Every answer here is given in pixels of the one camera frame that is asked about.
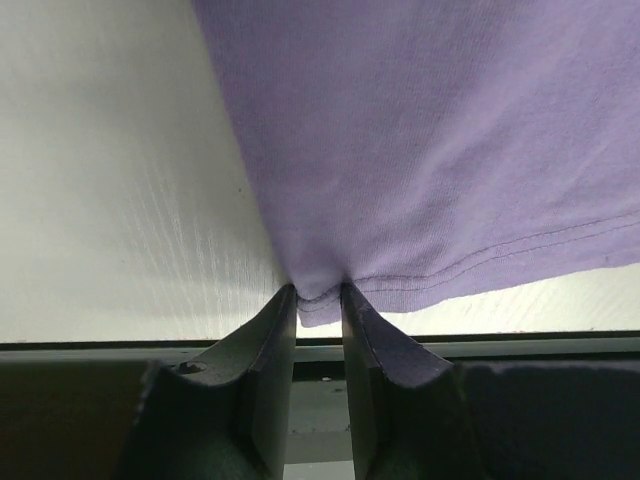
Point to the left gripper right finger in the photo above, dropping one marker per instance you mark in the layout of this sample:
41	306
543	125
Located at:
415	415

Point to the purple t-shirt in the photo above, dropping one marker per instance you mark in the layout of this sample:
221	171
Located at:
427	150

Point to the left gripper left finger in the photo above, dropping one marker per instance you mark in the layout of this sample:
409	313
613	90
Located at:
220	415

